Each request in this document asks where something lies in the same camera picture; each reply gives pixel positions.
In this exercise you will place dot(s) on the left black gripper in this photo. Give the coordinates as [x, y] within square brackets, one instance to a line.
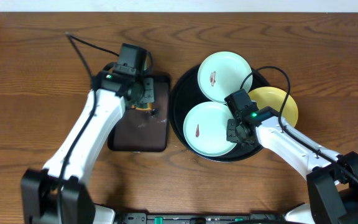
[148, 90]

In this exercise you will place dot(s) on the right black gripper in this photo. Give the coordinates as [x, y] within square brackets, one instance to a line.
[231, 136]

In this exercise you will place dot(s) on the yellow green scrub sponge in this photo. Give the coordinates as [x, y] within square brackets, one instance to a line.
[143, 106]

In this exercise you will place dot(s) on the light blue plate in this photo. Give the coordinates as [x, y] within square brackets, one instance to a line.
[221, 74]
[205, 127]

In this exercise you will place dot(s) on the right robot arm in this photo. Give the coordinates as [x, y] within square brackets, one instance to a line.
[332, 178]

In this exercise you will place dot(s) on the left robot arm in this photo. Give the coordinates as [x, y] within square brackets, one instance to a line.
[58, 193]

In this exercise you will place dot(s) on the black rectangular water tray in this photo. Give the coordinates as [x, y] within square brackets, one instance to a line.
[137, 131]

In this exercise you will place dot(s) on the black round serving tray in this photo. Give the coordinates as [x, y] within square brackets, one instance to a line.
[185, 95]

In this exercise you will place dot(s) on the yellow plate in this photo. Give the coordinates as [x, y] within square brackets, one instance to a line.
[274, 97]

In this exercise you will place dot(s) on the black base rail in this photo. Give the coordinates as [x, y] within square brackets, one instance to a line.
[145, 218]

